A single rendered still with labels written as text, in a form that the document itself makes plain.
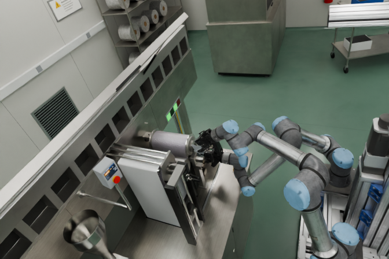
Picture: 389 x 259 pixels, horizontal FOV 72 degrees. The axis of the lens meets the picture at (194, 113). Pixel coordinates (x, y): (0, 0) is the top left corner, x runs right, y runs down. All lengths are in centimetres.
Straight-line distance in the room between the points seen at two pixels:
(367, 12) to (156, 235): 152
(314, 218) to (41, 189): 115
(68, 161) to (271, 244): 189
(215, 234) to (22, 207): 100
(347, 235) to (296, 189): 45
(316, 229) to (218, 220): 61
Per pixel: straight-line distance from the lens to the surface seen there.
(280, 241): 267
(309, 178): 124
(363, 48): 468
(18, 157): 408
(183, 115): 267
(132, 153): 145
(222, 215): 175
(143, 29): 502
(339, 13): 106
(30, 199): 130
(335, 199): 206
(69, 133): 81
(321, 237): 141
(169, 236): 175
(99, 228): 117
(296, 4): 583
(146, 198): 163
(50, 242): 144
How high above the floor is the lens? 241
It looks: 38 degrees down
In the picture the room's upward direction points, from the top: 14 degrees counter-clockwise
